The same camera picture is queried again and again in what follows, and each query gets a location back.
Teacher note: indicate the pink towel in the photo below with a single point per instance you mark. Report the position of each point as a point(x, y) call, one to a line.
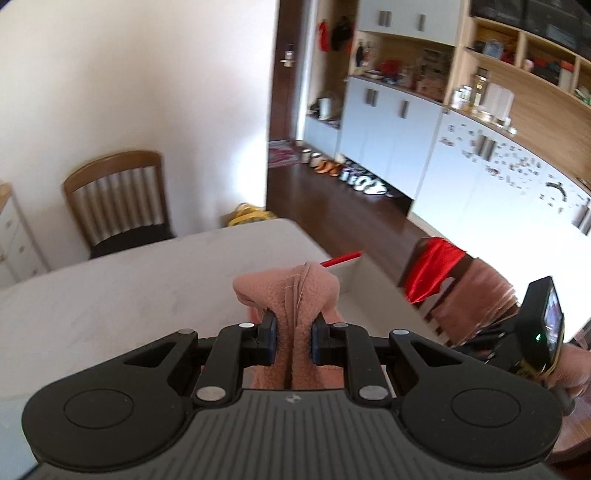
point(304, 295)

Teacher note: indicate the person's right hand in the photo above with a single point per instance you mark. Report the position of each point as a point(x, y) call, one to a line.
point(575, 371)

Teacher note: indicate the white container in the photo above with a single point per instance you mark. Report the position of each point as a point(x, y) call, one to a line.
point(501, 101)

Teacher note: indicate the patterned door mat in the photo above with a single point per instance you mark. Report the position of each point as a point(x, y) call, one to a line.
point(281, 157)

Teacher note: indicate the red hanging ornament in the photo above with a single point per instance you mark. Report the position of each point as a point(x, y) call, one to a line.
point(324, 34)

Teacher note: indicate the grey tote bag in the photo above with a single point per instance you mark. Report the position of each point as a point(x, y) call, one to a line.
point(324, 108)

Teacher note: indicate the red cloth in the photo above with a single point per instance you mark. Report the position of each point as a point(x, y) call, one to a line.
point(431, 267)

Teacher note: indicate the yellow plastic bag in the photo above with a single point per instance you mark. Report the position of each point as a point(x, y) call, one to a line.
point(249, 214)

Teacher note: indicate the white cardboard box red rim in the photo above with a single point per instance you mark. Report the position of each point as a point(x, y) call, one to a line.
point(369, 286)

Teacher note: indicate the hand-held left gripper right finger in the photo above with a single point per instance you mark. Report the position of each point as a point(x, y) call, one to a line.
point(317, 344)

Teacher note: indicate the brown door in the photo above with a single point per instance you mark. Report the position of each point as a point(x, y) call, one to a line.
point(284, 101)

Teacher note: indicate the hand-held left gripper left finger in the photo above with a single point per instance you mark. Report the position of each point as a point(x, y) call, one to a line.
point(272, 334)

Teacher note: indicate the black hanging bag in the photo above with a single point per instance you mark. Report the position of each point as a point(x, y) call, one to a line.
point(344, 30)

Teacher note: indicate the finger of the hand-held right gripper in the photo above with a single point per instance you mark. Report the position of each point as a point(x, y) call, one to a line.
point(494, 339)

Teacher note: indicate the white wall cabinet unit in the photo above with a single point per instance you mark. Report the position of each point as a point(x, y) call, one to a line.
point(392, 134)

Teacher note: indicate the wooden chair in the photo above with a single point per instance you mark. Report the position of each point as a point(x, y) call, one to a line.
point(418, 251)
point(115, 161)

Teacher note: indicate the row of shoes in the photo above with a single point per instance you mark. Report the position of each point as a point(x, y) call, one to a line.
point(364, 182)

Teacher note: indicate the red pot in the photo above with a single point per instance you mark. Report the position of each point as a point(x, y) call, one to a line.
point(391, 67)

